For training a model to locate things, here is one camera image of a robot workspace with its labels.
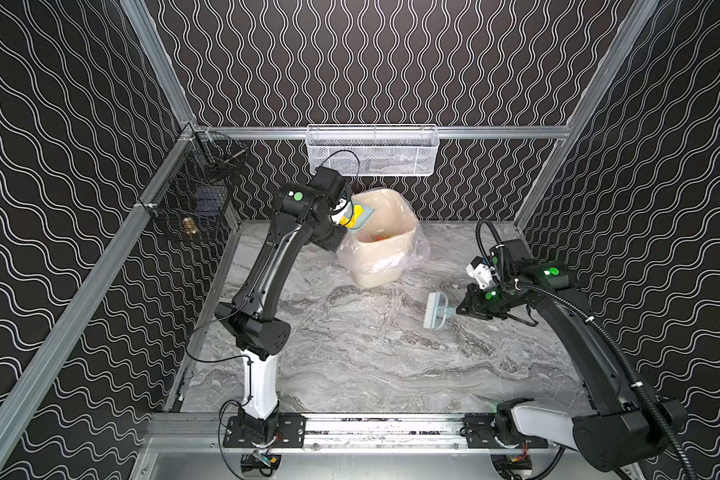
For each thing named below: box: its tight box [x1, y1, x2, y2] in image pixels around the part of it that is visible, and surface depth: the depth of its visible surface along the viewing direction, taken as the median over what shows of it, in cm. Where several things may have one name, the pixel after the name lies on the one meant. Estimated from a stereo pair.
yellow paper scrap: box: [340, 205, 366, 228], surface depth 81 cm
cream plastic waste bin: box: [347, 188, 417, 288], surface depth 89 cm
